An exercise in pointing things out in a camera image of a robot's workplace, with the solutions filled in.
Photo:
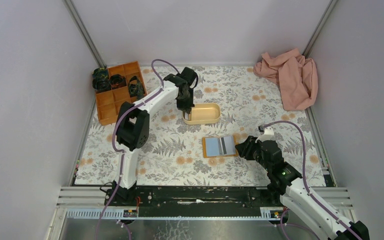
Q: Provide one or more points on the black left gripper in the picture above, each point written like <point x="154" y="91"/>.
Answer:
<point x="185" y="106"/>

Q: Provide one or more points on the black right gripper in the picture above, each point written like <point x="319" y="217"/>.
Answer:
<point x="249" y="149"/>

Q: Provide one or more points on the beige oval plastic tray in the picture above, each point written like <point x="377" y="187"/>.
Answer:
<point x="204" y="113"/>

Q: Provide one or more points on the grey card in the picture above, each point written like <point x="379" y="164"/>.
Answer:
<point x="227" y="145"/>

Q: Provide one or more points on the yellow leather card holder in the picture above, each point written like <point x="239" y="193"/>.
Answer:
<point x="210" y="147"/>

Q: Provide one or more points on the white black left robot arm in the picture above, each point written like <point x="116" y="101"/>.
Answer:
<point x="132" y="127"/>

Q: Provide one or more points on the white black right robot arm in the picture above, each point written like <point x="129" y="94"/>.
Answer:
<point x="287" y="186"/>

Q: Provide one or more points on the floral patterned table mat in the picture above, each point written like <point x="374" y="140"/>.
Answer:
<point x="173" y="154"/>

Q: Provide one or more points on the orange compartment organizer tray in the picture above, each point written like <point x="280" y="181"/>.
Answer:
<point x="112" y="87"/>

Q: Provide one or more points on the pink crumpled cloth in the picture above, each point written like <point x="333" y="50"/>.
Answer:
<point x="294" y="74"/>

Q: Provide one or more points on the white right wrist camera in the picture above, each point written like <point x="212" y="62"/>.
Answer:
<point x="267" y="133"/>

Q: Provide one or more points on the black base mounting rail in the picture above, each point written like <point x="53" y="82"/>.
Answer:
<point x="196" y="201"/>

